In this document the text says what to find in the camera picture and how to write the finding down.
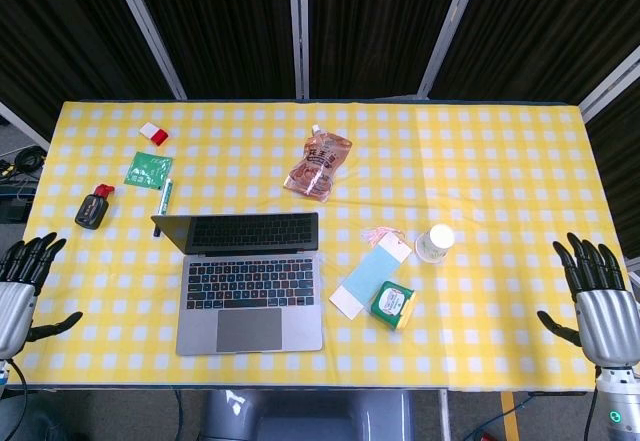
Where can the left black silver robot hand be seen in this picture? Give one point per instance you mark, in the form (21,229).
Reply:
(17,311)

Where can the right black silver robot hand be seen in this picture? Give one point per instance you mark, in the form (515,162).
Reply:
(607,323)

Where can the grey laptop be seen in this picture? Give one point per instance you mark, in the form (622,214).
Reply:
(200,333)

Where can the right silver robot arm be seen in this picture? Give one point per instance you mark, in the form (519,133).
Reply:
(617,401)

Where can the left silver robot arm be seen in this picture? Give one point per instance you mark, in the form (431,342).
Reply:
(3,376)

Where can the black bottle red cap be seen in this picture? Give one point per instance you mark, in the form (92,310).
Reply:
(91,210)

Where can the green white marker pen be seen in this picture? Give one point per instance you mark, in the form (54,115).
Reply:
(165,201)

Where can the grey table leg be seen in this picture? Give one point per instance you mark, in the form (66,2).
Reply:
(445,416)

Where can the white paper cup green print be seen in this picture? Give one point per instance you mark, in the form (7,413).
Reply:
(436,245)

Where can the green sachet packet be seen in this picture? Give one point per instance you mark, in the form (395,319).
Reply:
(147,170)

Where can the green yellow lidded container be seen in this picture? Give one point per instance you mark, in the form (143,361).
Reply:
(394,304)

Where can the yellow white checkered tablecloth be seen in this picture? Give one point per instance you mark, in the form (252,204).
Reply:
(450,171)

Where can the red white small box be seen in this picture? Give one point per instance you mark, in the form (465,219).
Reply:
(155,133)

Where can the blue white bookmark pink tassel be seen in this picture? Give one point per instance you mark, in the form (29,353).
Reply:
(367,276)

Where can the grey robot torso base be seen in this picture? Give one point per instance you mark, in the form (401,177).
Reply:
(305,416)

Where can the brown spouted drink pouch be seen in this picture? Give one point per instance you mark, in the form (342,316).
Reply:
(315,166)

